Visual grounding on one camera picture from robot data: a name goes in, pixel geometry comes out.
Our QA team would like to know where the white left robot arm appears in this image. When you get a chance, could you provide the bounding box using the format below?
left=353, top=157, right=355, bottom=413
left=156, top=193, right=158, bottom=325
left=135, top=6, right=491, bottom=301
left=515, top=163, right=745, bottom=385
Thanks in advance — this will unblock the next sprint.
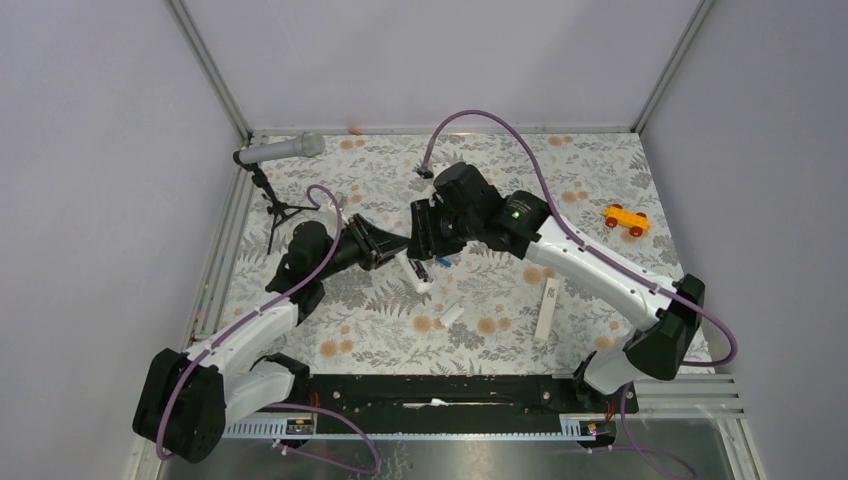
left=132, top=215, right=409, bottom=463

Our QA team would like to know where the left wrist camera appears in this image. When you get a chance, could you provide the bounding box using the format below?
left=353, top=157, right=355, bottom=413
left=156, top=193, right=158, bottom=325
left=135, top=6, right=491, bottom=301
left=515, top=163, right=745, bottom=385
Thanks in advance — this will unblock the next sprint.
left=325, top=194, right=348, bottom=219

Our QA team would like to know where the slotted cable duct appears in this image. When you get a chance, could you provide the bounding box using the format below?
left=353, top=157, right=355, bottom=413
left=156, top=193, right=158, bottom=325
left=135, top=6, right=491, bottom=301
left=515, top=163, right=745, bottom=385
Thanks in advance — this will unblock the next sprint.
left=220, top=412, right=618, bottom=442

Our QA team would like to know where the white battery cover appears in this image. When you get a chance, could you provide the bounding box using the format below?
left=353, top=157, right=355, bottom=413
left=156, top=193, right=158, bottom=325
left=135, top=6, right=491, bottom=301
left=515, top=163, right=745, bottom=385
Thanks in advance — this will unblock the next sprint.
left=439, top=304, right=464, bottom=328

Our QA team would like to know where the floral patterned table mat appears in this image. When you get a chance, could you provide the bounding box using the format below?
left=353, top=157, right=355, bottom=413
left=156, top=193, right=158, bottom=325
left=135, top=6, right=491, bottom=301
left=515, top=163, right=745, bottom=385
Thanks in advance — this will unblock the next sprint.
left=210, top=134, right=715, bottom=376

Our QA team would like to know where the grey microphone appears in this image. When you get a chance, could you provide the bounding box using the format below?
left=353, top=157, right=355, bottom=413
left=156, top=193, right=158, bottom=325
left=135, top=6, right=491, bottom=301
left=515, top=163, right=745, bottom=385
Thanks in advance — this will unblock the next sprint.
left=233, top=132, right=326, bottom=166

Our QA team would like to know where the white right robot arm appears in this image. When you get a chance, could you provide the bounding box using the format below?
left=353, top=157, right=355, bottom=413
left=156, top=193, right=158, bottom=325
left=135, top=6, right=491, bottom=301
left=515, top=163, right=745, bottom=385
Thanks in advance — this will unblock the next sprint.
left=407, top=162, right=706, bottom=412

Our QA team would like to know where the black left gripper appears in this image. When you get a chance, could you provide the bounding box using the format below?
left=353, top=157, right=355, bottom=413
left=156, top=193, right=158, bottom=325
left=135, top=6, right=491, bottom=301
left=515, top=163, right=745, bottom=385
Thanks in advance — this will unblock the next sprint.
left=314, top=213, right=409, bottom=281

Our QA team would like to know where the white air conditioner remote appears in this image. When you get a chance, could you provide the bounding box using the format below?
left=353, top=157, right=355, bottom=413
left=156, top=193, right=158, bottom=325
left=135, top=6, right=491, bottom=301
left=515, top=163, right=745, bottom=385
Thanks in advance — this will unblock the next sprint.
left=395, top=252, right=434, bottom=294

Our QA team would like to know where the long white rectangular remote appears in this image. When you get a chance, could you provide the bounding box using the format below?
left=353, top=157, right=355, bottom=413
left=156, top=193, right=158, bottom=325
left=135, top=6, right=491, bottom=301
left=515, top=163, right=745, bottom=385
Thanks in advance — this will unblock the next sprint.
left=533, top=278, right=560, bottom=342

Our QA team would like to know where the small black battery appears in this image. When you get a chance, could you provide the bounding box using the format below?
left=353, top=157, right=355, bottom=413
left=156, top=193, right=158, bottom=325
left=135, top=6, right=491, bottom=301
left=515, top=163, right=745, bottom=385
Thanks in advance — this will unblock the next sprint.
left=411, top=260, right=429, bottom=281

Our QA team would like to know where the yellow toy car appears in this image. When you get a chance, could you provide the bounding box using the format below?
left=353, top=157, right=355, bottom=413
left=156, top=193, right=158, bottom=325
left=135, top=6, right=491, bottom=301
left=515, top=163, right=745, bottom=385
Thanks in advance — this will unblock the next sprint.
left=603, top=204, right=652, bottom=238

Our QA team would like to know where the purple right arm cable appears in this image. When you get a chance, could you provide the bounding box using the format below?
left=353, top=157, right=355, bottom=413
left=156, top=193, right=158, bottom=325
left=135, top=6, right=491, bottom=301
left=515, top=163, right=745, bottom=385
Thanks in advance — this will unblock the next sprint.
left=417, top=109, right=739, bottom=480

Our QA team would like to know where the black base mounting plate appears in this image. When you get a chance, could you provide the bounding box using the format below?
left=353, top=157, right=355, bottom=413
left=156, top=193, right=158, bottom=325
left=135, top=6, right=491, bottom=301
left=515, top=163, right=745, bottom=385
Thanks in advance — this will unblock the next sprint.
left=247, top=374, right=641, bottom=436

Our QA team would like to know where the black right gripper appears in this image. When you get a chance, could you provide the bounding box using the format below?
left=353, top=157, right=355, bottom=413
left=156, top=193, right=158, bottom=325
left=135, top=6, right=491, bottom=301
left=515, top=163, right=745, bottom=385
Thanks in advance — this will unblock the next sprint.
left=406, top=197, right=480, bottom=260

